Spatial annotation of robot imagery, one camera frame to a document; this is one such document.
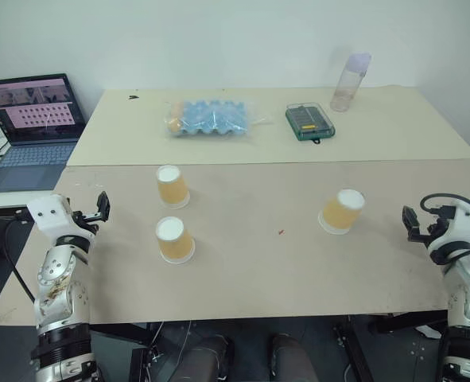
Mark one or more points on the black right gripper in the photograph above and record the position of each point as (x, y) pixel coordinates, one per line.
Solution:
(437, 231)

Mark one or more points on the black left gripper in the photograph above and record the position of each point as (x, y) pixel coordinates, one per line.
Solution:
(87, 223)

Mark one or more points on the orange paper cup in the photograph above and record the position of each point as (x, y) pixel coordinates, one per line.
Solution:
(342, 215)
(175, 242)
(172, 189)

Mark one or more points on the open blue-grey laptop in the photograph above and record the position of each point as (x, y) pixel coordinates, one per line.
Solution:
(32, 131)

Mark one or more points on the blue egg tray in bag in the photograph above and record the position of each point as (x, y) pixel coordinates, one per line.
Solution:
(210, 119)

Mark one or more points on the green screwdriver bit case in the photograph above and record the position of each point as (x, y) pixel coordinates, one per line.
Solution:
(309, 121)

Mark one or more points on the clear bottle with purple lid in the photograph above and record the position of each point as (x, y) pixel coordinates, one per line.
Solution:
(348, 85)

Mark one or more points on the dark rounded shape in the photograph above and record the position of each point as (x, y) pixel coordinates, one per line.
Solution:
(292, 358)
(207, 358)

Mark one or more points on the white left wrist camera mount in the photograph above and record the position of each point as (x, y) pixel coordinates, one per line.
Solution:
(49, 217)

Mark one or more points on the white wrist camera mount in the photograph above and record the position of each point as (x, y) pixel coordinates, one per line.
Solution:
(49, 217)
(467, 224)

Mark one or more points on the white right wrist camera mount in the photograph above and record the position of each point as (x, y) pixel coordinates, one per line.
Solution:
(467, 224)

